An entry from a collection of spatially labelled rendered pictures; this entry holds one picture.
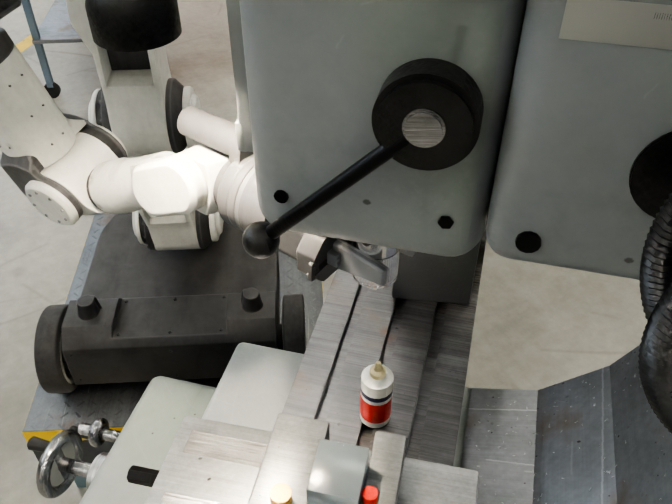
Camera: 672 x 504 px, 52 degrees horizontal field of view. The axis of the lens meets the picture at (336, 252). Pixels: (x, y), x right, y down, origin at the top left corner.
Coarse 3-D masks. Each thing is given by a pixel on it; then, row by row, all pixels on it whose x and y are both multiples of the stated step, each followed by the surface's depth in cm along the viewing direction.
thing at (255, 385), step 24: (240, 360) 107; (264, 360) 107; (288, 360) 107; (240, 384) 104; (264, 384) 104; (288, 384) 104; (216, 408) 100; (240, 408) 100; (264, 408) 100; (456, 456) 94
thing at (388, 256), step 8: (360, 248) 66; (368, 248) 65; (376, 248) 65; (384, 248) 65; (392, 248) 66; (376, 256) 66; (384, 256) 66; (392, 256) 67; (384, 264) 67; (392, 264) 67; (392, 272) 68; (360, 280) 69; (392, 280) 69; (376, 288) 69
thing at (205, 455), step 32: (192, 448) 78; (224, 448) 78; (256, 448) 78; (384, 448) 74; (160, 480) 75; (192, 480) 75; (224, 480) 75; (384, 480) 71; (416, 480) 75; (448, 480) 75
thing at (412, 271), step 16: (480, 240) 97; (400, 256) 100; (416, 256) 100; (432, 256) 100; (448, 256) 99; (464, 256) 99; (400, 272) 103; (416, 272) 102; (432, 272) 102; (448, 272) 101; (464, 272) 101; (400, 288) 105; (416, 288) 104; (432, 288) 104; (448, 288) 103; (464, 288) 103
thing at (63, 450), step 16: (64, 432) 117; (32, 448) 115; (48, 448) 114; (64, 448) 118; (80, 448) 122; (48, 464) 113; (64, 464) 117; (80, 464) 117; (96, 464) 114; (48, 480) 113; (64, 480) 120; (48, 496) 115
